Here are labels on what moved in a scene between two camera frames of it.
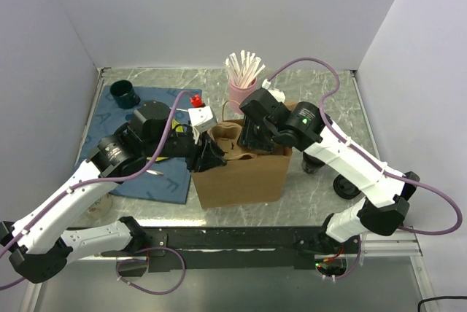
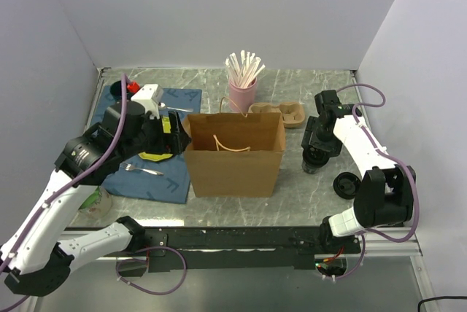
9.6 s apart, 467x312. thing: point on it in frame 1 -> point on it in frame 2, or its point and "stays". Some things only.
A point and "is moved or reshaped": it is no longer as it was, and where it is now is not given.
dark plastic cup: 311,164 stays
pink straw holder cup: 237,94 stays
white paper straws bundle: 244,72 stays
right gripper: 247,138 -> 335,145
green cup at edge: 101,208 stays
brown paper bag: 260,179 is moved or reshaped
